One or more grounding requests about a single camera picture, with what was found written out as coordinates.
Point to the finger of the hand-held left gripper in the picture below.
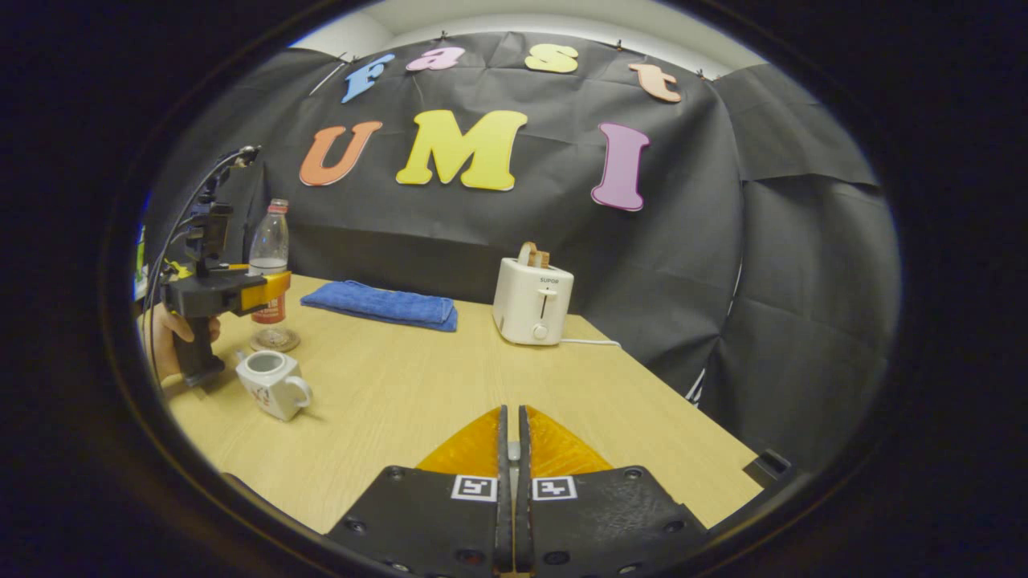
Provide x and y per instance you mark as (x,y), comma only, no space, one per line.
(269,291)

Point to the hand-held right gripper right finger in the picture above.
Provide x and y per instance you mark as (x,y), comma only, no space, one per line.
(602,522)

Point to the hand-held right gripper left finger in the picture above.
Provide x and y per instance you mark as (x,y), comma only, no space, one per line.
(434,522)

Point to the clear plastic water bottle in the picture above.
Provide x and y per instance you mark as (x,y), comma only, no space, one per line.
(269,245)

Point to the round coaster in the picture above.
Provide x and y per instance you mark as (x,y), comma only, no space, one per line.
(277,343)

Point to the white ceramic teacup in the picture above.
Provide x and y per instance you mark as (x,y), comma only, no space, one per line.
(269,389)

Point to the blue folded towel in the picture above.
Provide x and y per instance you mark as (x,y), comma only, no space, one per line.
(377,305)

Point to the white toaster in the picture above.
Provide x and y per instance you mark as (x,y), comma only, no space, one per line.
(530,305)

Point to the bread slice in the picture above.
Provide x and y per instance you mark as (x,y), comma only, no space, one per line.
(533,255)

